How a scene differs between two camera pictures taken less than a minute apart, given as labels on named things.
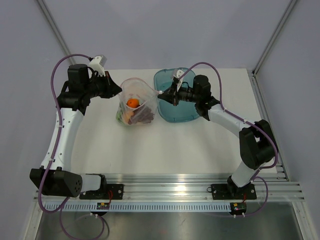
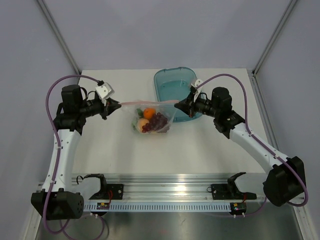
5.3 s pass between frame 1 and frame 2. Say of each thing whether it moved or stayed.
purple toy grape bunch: moved
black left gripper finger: moved
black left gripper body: moved
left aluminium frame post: stayed
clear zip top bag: moved
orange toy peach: moved
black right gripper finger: moved
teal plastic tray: stayed
